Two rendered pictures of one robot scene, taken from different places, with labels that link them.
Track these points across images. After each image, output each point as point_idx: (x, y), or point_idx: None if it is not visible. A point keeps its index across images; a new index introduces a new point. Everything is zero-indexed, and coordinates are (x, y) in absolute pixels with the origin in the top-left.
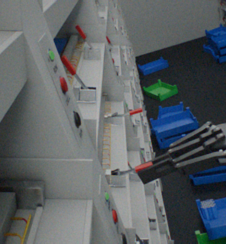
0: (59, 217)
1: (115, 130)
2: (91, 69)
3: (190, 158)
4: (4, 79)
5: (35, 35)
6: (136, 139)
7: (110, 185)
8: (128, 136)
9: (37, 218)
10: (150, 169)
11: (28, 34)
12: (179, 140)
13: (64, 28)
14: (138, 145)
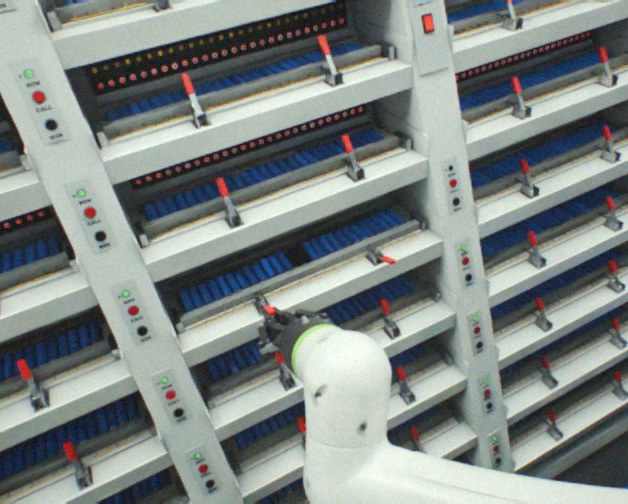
0: (69, 281)
1: (359, 267)
2: (317, 192)
3: (272, 329)
4: (2, 205)
5: (64, 180)
6: (453, 296)
7: (255, 306)
8: (446, 286)
9: (62, 274)
10: (265, 315)
11: (48, 181)
12: (302, 311)
13: (396, 122)
14: (454, 305)
